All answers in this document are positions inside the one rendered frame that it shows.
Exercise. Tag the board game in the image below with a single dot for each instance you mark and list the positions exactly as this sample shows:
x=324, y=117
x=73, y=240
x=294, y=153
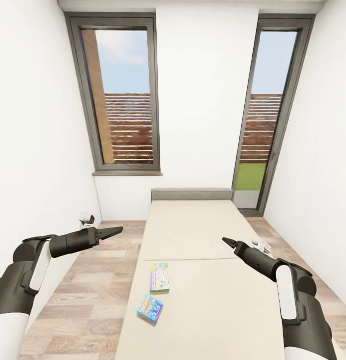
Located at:
x=159, y=278
x=150, y=308

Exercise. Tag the bed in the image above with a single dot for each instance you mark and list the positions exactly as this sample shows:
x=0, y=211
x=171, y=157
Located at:
x=218, y=307

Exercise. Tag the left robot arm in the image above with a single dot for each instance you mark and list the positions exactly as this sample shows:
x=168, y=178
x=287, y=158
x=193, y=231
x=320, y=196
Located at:
x=22, y=280

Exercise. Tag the fixed window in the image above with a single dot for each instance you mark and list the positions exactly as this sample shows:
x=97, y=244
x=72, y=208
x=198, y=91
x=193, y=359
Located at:
x=115, y=57

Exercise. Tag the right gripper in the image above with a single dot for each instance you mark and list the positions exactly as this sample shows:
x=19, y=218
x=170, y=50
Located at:
x=249, y=255

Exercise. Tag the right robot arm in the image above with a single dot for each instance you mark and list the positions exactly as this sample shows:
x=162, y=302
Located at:
x=307, y=335

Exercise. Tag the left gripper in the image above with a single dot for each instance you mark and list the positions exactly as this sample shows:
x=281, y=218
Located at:
x=87, y=238

